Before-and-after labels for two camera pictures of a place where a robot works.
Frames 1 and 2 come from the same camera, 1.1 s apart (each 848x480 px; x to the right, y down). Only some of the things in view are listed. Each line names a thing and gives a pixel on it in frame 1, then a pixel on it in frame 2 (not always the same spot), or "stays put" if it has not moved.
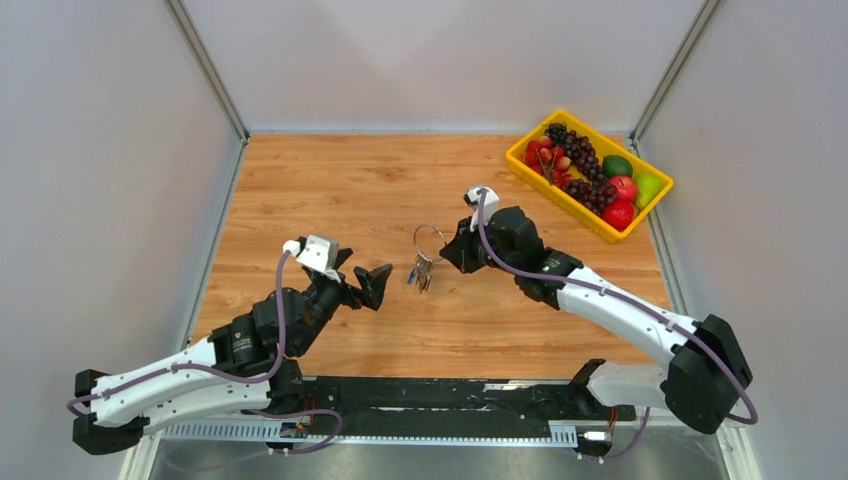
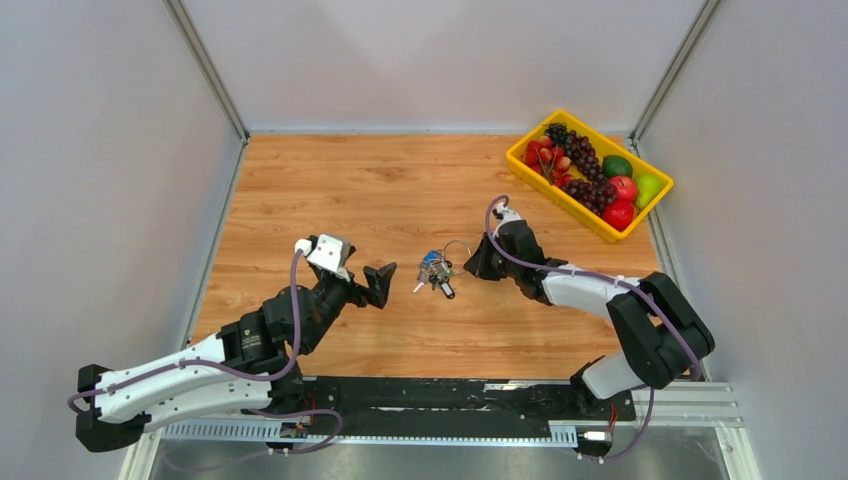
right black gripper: [458, 251] -> [477, 264]
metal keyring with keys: [423, 267] -> [437, 270]
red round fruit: [618, 214] stays put
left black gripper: [373, 281] stays put
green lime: [615, 165] stays put
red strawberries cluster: [548, 161] stays put
